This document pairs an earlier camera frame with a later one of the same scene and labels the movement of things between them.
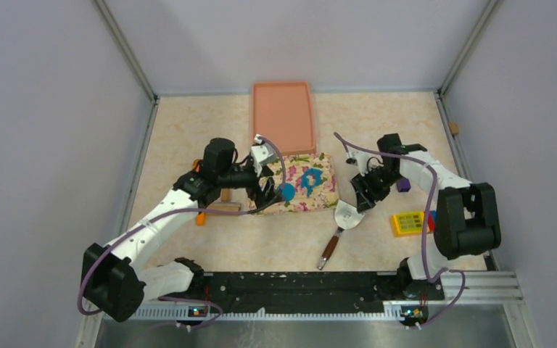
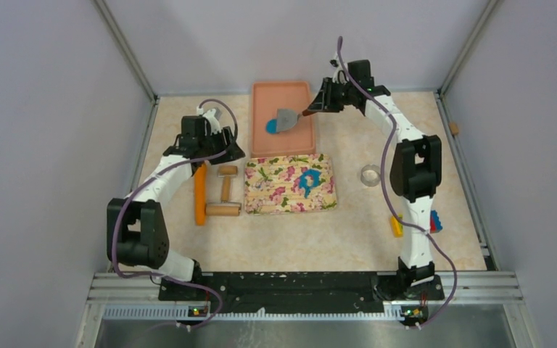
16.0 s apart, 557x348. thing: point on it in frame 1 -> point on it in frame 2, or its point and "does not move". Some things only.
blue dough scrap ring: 315,172 does not move
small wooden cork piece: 454,127 does not move
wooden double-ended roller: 225,204 does not move
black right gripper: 365,198 -> 323,101
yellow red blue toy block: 407,224 does not move
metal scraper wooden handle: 346,215 -> 288,118
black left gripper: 255,193 -> 228,136
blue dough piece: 289,191 -> 271,126
